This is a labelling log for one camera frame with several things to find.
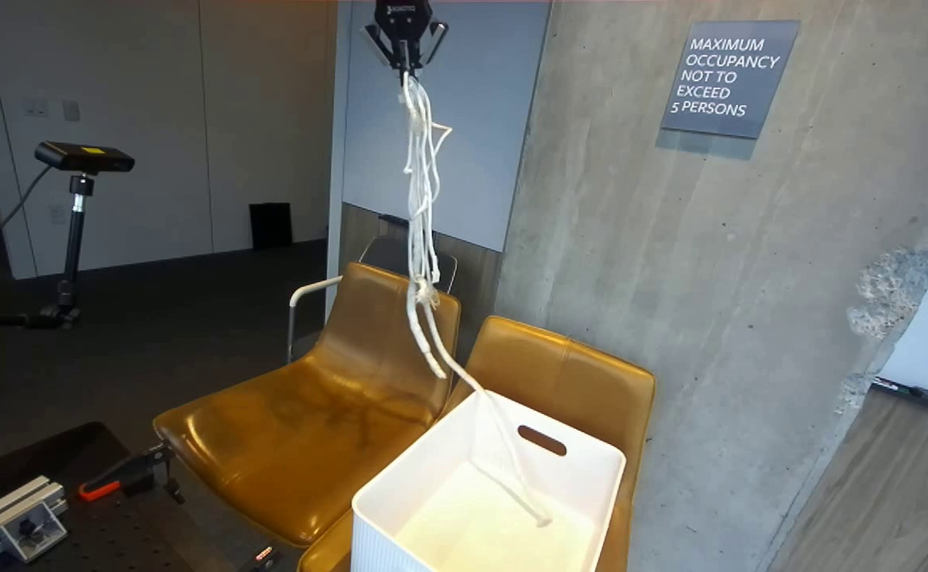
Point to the white wall board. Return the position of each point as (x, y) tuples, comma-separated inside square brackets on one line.
[(485, 114)]

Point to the white plastic bin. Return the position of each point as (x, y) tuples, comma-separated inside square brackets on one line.
[(580, 464)]

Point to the black work table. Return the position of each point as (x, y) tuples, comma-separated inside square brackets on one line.
[(95, 534)]

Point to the mustard leather chair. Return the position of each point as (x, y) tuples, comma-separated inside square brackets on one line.
[(580, 382), (285, 445)]

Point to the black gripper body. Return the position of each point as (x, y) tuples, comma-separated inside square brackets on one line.
[(406, 17)]

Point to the white wall switch plate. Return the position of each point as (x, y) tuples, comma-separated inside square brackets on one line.
[(70, 110), (36, 110)]

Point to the black box by wall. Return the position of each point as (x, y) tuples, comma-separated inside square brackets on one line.
[(271, 228)]

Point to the grey occupancy sign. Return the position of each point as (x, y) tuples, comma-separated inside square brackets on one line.
[(729, 79)]

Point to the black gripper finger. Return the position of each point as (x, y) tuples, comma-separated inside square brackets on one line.
[(432, 38), (389, 46)]

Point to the black camera on stand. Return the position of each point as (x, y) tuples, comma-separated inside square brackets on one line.
[(85, 158)]

